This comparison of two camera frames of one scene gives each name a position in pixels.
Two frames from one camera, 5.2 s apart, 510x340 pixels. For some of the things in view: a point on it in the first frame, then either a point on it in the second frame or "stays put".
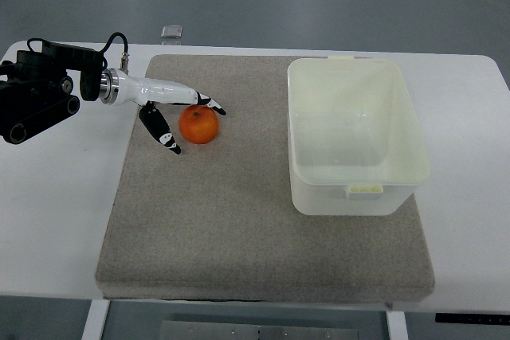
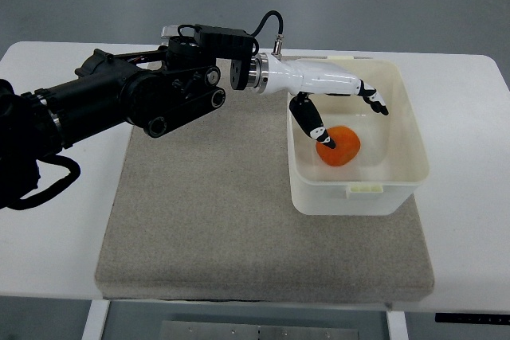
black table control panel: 472,318 stays put
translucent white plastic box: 355,147 stays put
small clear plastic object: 173,31 stays put
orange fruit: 198,124 → 347,149
